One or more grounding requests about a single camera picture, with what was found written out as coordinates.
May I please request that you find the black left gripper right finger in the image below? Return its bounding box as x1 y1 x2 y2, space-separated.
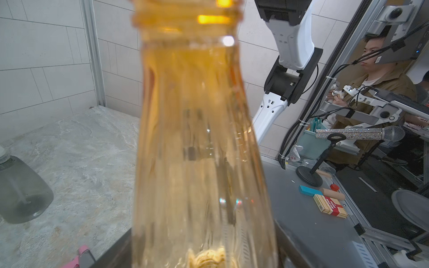
275 222 313 268

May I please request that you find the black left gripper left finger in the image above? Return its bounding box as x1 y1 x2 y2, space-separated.
90 229 132 268

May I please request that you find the orange translucent spray bottle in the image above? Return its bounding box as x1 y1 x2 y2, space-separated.
132 1 278 268

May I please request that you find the clear grey spray bottle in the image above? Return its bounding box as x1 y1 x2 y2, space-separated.
1 147 54 224

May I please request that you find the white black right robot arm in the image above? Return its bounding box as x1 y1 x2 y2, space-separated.
252 1 323 143

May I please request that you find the pink spray nozzle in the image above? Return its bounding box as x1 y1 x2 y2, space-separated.
62 245 96 268

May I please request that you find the matchbox with matches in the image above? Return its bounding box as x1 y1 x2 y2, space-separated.
313 194 349 219

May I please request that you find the teal block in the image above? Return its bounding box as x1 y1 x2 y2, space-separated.
299 185 324 197

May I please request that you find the glittery silver microphone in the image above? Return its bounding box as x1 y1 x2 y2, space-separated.
295 125 406 188

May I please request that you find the seated operator in olive jacket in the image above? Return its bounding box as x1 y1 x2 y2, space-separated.
324 26 416 171

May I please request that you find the aluminium corner frame post right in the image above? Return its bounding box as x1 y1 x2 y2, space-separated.
80 0 107 107

